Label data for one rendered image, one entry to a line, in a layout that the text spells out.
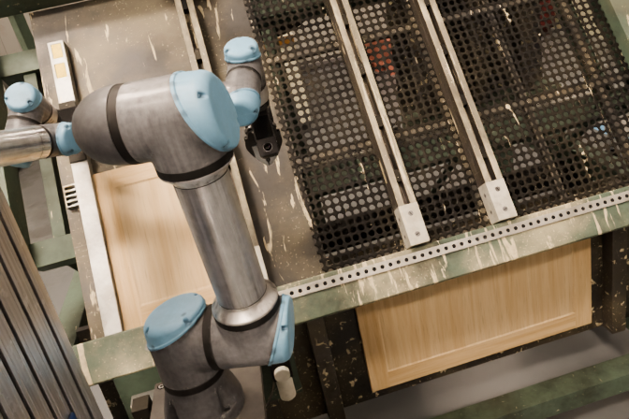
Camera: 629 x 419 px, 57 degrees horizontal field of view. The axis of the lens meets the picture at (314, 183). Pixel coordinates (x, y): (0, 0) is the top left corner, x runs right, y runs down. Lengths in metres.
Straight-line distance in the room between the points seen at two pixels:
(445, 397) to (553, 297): 0.61
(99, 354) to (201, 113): 1.13
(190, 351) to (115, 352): 0.75
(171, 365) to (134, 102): 0.48
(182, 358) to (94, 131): 0.43
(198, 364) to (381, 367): 1.25
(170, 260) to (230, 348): 0.81
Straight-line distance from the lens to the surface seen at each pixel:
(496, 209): 1.85
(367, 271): 1.74
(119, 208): 1.85
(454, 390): 2.62
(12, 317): 0.82
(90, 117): 0.83
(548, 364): 2.73
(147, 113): 0.79
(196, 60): 1.91
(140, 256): 1.81
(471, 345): 2.32
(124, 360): 1.77
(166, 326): 1.03
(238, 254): 0.91
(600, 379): 2.42
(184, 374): 1.08
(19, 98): 1.53
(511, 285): 2.25
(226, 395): 1.14
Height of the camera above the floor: 1.81
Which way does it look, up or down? 23 degrees down
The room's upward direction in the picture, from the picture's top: 12 degrees counter-clockwise
